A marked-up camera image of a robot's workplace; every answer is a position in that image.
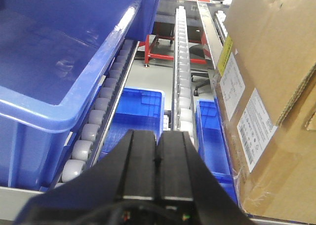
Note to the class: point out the left grey roller track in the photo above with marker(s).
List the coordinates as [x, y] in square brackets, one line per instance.
[83, 147]

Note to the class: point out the black office chair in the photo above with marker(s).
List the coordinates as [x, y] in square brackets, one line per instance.
[198, 71]

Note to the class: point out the lower right blue crate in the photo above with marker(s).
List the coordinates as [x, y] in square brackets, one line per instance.
[212, 148]

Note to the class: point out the middle grey roller track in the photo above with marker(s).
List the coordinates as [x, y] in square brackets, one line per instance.
[183, 108]

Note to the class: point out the lower blue plastic crate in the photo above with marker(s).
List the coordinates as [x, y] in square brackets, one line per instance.
[138, 109]

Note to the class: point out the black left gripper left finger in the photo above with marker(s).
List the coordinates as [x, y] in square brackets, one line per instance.
[126, 174]

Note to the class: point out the metal shelf front beam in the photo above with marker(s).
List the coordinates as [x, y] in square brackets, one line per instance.
[12, 200]

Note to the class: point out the large blue plastic bin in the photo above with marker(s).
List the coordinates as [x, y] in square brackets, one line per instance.
[52, 55]

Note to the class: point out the metal shelf side rail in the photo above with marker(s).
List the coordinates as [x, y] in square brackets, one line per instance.
[210, 37]

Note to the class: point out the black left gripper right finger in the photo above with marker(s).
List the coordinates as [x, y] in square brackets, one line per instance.
[187, 185]

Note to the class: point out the red metal frame cart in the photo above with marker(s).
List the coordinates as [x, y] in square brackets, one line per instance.
[151, 50]

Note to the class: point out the brown cardboard box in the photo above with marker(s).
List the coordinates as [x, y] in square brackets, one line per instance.
[267, 98]

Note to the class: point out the grey roller track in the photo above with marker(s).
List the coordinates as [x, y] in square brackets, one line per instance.
[183, 108]
[83, 147]

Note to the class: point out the rear blue plastic bin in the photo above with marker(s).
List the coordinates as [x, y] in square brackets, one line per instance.
[143, 22]

